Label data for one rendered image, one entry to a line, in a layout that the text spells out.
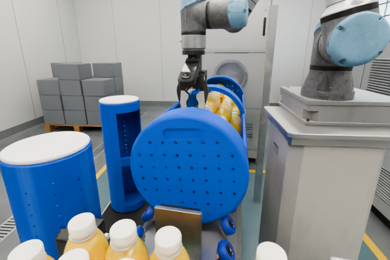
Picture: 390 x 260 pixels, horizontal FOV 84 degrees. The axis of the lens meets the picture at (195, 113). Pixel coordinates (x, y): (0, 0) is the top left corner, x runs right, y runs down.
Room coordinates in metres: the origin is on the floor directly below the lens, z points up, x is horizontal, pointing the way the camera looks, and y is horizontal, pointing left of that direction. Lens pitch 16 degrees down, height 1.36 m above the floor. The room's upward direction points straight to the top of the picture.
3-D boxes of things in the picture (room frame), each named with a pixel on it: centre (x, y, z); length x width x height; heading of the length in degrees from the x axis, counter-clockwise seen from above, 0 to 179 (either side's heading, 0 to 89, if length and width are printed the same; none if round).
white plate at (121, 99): (1.57, 0.56, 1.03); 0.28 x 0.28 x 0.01
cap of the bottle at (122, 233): (0.27, 0.11, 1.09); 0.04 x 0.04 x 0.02
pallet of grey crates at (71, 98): (4.01, 2.06, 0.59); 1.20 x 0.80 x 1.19; 85
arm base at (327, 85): (0.70, -0.43, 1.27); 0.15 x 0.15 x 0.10
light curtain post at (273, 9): (1.77, -0.59, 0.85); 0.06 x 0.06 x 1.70; 78
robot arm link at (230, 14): (0.68, -0.10, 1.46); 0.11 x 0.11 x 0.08; 73
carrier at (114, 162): (1.57, 0.56, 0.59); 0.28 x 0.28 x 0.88
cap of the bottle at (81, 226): (0.29, 0.18, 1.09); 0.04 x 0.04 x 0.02
